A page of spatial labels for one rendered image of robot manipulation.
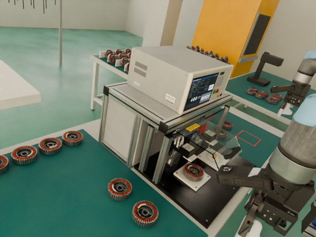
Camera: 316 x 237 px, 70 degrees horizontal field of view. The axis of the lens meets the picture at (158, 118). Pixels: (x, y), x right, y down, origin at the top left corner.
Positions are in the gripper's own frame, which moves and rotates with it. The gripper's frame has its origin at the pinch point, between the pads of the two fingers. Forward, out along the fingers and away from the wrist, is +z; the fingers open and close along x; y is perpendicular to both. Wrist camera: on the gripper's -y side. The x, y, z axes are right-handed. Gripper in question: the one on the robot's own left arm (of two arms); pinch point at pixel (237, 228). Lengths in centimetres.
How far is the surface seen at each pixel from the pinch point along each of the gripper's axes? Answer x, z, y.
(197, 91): 55, -7, -37
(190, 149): 53, 23, -30
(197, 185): 48, 37, -19
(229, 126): 126, 36, -25
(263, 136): 143, 40, 1
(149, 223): 13.1, 37.3, -26.3
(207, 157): 74, 37, -24
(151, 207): 20, 37, -30
